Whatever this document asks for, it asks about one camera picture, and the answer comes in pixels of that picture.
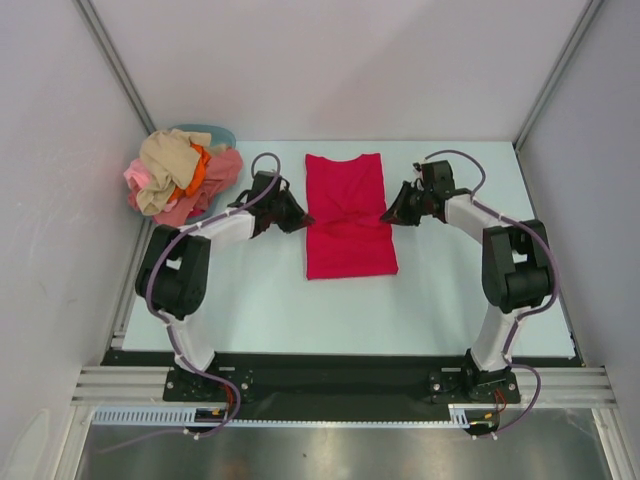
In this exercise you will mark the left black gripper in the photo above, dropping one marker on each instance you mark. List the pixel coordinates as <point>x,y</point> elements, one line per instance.
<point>298,218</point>

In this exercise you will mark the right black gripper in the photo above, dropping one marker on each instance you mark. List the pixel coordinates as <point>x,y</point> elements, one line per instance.
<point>399,213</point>

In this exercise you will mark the magenta red t-shirt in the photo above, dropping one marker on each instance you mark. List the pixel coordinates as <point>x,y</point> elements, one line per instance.
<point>346,200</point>

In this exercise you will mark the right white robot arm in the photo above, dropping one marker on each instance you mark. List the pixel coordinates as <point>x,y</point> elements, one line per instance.
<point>518,275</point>

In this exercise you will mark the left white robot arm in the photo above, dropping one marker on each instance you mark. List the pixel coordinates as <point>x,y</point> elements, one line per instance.
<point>173,276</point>

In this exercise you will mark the salmon pink t-shirt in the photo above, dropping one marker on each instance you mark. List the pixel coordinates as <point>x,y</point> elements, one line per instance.
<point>221,172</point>

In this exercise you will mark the blue plastic laundry basket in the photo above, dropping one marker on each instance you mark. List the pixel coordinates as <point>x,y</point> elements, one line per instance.
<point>219,135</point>

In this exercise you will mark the orange t-shirt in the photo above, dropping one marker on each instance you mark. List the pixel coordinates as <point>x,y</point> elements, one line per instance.
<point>198,178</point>

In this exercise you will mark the beige t-shirt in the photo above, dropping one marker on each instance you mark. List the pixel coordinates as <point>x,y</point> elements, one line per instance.
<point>171,161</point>

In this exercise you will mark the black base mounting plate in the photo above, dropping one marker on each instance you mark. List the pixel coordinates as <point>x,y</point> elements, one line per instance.
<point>378,408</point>

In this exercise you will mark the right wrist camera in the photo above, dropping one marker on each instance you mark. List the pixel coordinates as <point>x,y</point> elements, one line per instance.
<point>424,176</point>

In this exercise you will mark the white slotted cable duct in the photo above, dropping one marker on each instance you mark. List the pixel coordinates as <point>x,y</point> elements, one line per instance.
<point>190,417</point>

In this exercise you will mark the aluminium extrusion rail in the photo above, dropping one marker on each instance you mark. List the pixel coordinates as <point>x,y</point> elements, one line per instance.
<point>547,388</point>

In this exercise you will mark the left corner aluminium post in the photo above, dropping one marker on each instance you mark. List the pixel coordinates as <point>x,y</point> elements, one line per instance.
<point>107,48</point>

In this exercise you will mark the corner aluminium post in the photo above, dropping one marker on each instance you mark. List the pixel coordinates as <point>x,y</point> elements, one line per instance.
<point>107,48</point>
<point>568,52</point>

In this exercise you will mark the right corner aluminium post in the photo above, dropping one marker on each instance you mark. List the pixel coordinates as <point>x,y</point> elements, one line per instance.
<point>568,52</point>

